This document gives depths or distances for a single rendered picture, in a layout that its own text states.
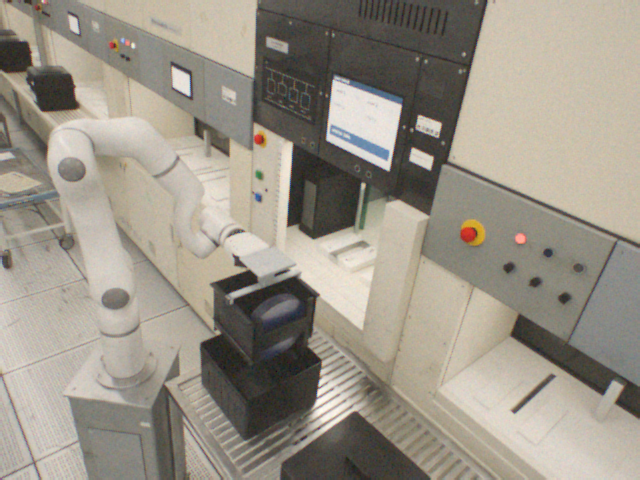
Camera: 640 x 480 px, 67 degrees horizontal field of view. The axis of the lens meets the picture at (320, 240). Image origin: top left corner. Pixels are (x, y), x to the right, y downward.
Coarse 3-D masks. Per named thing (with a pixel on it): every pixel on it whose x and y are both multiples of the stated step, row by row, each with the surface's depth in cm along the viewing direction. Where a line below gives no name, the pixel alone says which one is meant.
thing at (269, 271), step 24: (264, 264) 128; (288, 264) 129; (216, 288) 133; (240, 288) 143; (264, 288) 150; (288, 288) 145; (312, 288) 138; (216, 312) 139; (240, 312) 126; (312, 312) 138; (240, 336) 131; (264, 336) 128; (288, 336) 135
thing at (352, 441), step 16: (352, 416) 140; (336, 432) 134; (352, 432) 135; (368, 432) 135; (304, 448) 129; (320, 448) 130; (336, 448) 130; (352, 448) 130; (368, 448) 131; (384, 448) 132; (288, 464) 125; (304, 464) 125; (320, 464) 125; (336, 464) 126; (352, 464) 124; (368, 464) 127; (384, 464) 127; (400, 464) 128
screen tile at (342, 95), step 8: (336, 88) 148; (336, 96) 149; (344, 96) 146; (352, 96) 143; (352, 104) 144; (360, 104) 142; (336, 112) 151; (344, 112) 148; (352, 112) 145; (360, 112) 143; (336, 120) 151; (344, 120) 149; (352, 120) 146; (352, 128) 147
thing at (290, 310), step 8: (280, 304) 130; (288, 304) 133; (296, 304) 135; (272, 312) 130; (280, 312) 132; (288, 312) 134; (296, 312) 137; (304, 312) 139; (264, 320) 129; (272, 320) 131; (280, 320) 134; (288, 320) 136; (264, 328) 131; (272, 328) 133; (296, 336) 142; (280, 344) 139; (288, 344) 142; (264, 352) 136; (272, 352) 138; (280, 352) 141
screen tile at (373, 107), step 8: (368, 104) 139; (376, 104) 137; (384, 104) 135; (368, 112) 140; (376, 112) 138; (384, 112) 136; (384, 120) 136; (392, 120) 134; (368, 128) 142; (376, 128) 140; (384, 128) 137; (392, 128) 135; (368, 136) 143; (376, 136) 140; (384, 136) 138; (392, 136) 136
